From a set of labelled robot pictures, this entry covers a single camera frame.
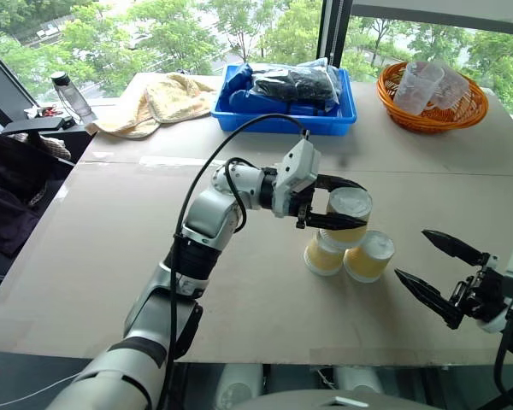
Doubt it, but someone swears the blue plastic bin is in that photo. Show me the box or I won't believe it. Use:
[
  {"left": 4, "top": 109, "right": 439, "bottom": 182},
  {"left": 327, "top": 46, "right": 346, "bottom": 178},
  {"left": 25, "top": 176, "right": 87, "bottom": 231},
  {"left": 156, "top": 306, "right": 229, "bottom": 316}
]
[{"left": 209, "top": 63, "right": 358, "bottom": 137}]

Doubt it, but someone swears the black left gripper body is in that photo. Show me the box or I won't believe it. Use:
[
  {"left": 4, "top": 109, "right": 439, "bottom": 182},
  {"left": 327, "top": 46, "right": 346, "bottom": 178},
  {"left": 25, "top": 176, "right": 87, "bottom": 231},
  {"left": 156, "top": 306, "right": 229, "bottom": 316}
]
[{"left": 291, "top": 181, "right": 322, "bottom": 230}]

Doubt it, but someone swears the long black left arm cable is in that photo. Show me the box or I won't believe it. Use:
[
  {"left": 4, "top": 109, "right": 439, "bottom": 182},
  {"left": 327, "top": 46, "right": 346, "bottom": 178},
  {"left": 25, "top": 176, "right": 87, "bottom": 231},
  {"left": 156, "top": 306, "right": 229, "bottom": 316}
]
[{"left": 156, "top": 113, "right": 312, "bottom": 410}]

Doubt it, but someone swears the bag of black items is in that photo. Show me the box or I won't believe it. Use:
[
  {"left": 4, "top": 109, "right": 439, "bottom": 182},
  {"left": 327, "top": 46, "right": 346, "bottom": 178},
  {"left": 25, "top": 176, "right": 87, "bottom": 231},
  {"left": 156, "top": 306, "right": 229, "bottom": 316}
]
[{"left": 251, "top": 63, "right": 343, "bottom": 114}]

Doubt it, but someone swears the orange woven basket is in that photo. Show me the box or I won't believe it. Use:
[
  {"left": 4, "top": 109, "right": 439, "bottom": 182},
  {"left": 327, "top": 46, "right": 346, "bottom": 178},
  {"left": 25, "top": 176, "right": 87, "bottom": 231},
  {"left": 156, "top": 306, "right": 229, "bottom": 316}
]
[{"left": 376, "top": 61, "right": 490, "bottom": 135}]

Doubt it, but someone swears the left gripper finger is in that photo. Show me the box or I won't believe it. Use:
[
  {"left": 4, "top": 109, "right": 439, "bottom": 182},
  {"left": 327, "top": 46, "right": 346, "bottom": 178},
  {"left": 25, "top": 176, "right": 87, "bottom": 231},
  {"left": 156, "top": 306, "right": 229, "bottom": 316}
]
[
  {"left": 303, "top": 212, "right": 369, "bottom": 231},
  {"left": 316, "top": 173, "right": 368, "bottom": 193}
]

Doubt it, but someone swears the bag of blue items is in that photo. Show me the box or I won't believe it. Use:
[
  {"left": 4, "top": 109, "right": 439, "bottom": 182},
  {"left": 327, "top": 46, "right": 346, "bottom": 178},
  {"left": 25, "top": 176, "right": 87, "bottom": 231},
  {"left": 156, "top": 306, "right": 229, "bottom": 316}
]
[{"left": 227, "top": 62, "right": 258, "bottom": 117}]

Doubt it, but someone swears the clear water bottle black cap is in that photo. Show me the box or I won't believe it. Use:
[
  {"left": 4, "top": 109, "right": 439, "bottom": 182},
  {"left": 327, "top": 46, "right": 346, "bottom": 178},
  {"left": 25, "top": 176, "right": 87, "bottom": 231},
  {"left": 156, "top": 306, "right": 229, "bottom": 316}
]
[{"left": 50, "top": 71, "right": 96, "bottom": 125}]

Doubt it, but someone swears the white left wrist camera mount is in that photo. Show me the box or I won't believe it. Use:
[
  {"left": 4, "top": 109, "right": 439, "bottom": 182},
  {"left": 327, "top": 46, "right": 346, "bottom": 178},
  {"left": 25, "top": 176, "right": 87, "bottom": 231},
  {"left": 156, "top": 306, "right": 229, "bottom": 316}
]
[{"left": 271, "top": 139, "right": 321, "bottom": 219}]

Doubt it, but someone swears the white rounded shape under table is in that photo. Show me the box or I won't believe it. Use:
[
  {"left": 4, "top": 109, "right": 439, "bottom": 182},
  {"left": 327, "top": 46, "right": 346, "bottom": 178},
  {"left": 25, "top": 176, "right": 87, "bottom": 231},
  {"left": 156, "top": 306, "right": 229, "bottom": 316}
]
[
  {"left": 215, "top": 363, "right": 264, "bottom": 410},
  {"left": 333, "top": 366, "right": 384, "bottom": 396}
]

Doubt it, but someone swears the yellow towel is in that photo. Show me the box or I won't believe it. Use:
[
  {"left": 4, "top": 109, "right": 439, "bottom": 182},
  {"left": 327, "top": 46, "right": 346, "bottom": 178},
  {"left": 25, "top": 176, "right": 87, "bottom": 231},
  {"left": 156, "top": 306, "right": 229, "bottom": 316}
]
[{"left": 85, "top": 71, "right": 218, "bottom": 140}]

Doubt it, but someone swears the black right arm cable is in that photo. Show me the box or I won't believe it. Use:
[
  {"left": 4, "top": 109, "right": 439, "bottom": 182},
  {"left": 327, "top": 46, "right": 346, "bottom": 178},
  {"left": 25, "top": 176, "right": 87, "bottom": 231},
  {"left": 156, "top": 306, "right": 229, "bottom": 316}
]
[{"left": 481, "top": 298, "right": 513, "bottom": 410}]

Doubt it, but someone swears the short black left arm cable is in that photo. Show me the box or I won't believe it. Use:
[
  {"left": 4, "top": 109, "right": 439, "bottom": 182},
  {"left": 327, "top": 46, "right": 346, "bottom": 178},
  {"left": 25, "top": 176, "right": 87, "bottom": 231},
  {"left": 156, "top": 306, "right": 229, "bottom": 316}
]
[{"left": 224, "top": 156, "right": 257, "bottom": 234}]

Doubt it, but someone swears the clear plastic cup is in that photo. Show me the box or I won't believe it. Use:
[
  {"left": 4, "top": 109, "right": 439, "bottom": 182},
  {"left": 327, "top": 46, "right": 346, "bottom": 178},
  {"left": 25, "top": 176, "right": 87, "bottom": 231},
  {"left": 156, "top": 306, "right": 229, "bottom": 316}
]
[
  {"left": 427, "top": 63, "right": 471, "bottom": 113},
  {"left": 392, "top": 61, "right": 445, "bottom": 116}
]

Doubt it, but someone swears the black chair armrest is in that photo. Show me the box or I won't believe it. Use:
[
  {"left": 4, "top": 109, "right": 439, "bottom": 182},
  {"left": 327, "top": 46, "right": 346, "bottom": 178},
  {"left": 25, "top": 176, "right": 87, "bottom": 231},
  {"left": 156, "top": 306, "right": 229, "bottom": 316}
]
[{"left": 0, "top": 115, "right": 76, "bottom": 149}]

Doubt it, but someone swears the dark window frame post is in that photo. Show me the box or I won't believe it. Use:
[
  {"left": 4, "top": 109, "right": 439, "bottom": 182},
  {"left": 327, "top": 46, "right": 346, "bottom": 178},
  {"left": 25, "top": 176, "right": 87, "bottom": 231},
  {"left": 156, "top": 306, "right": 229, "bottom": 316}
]
[{"left": 317, "top": 0, "right": 355, "bottom": 69}]

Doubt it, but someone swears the dark clothing on chair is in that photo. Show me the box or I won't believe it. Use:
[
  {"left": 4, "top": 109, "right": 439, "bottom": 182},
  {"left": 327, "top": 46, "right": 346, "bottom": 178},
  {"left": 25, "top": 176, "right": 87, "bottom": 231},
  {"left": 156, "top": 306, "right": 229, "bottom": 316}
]
[{"left": 0, "top": 127, "right": 76, "bottom": 257}]

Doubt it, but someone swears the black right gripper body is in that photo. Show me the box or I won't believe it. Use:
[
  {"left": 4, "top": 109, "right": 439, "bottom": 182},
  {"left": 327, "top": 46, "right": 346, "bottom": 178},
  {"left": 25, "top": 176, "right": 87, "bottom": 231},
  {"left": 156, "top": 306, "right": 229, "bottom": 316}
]
[{"left": 450, "top": 254, "right": 513, "bottom": 324}]

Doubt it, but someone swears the yellow paper cup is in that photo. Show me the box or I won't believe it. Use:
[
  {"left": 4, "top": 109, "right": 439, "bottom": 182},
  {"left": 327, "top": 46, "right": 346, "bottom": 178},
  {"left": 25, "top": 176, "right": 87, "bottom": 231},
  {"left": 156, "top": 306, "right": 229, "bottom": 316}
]
[
  {"left": 303, "top": 232, "right": 347, "bottom": 278},
  {"left": 318, "top": 186, "right": 374, "bottom": 251},
  {"left": 343, "top": 230, "right": 396, "bottom": 284}
]

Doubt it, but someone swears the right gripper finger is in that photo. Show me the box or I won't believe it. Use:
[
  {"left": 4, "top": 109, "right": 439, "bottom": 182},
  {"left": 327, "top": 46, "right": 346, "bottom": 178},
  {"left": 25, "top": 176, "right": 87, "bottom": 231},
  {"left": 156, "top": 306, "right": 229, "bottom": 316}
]
[
  {"left": 393, "top": 268, "right": 466, "bottom": 331},
  {"left": 421, "top": 229, "right": 499, "bottom": 267}
]

